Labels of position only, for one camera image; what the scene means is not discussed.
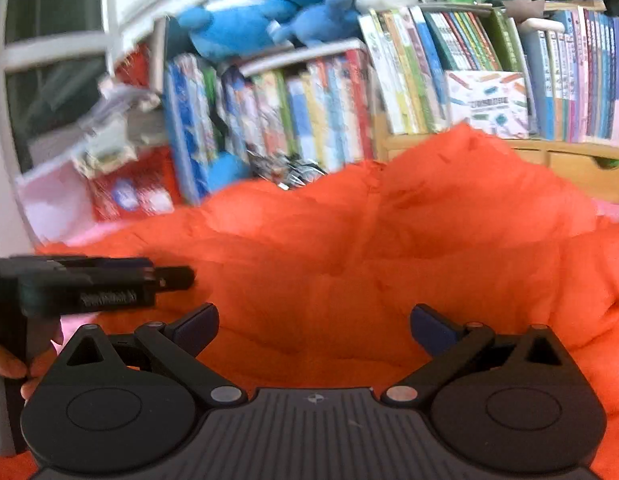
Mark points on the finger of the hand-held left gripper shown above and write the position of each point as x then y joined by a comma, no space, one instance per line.
174,278

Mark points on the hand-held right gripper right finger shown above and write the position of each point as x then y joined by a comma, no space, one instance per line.
432,327

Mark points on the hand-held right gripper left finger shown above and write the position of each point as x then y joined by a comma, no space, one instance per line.
197,325

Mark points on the orange down jacket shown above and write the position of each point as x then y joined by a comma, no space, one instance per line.
339,260

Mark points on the person's left hand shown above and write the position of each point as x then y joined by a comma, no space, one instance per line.
4,360

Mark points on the large white paper sheet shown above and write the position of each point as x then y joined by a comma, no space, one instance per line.
49,200

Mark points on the red plastic crate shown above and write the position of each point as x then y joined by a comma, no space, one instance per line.
134,190

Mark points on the round blue plush toy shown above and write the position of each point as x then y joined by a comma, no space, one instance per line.
229,172

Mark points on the row of tall blue books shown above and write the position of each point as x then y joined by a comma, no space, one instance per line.
189,125

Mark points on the black model bicycle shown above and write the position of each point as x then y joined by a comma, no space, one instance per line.
289,172

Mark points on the stack of papers and magazines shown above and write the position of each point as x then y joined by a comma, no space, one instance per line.
119,125

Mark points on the wooden drawer organiser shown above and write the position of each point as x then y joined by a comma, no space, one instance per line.
564,160

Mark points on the white pencil-print box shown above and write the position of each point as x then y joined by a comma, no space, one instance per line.
489,105

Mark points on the large blue plush toy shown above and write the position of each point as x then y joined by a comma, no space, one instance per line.
229,30

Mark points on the row of green yellow books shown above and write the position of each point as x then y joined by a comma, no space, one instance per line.
414,70

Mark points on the row of pastel books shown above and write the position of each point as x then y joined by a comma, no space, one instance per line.
579,75

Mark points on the small blue plush toy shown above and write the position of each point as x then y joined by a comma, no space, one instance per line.
319,20

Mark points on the white window frame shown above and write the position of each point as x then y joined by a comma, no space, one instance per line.
119,10

